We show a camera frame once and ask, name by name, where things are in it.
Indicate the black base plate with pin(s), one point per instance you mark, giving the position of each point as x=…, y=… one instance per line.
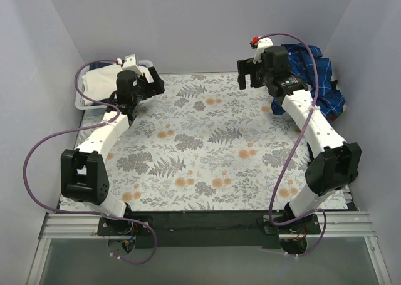
x=221, y=228

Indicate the blue plaid long sleeve shirt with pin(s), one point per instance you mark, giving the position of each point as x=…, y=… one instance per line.
x=330, y=99

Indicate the left white plastic basket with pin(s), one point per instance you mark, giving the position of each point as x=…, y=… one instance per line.
x=84, y=104

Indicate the folded white shirt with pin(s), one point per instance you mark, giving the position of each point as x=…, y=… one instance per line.
x=100, y=83

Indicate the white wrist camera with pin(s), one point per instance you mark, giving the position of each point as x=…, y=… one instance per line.
x=260, y=44
x=130, y=63

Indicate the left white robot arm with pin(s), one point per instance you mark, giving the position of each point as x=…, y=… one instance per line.
x=84, y=177

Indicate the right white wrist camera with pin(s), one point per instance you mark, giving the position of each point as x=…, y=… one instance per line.
x=260, y=44

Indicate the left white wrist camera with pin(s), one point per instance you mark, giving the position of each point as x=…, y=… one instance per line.
x=130, y=63

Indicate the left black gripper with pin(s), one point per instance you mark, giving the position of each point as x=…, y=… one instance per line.
x=150, y=82

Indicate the aluminium frame rail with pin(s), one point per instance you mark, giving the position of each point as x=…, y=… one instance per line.
x=65, y=226

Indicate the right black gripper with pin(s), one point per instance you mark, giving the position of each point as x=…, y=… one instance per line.
x=249, y=72

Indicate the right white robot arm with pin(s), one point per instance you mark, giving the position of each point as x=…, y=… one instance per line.
x=334, y=161

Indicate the floral patterned table mat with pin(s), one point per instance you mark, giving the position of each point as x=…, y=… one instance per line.
x=204, y=144

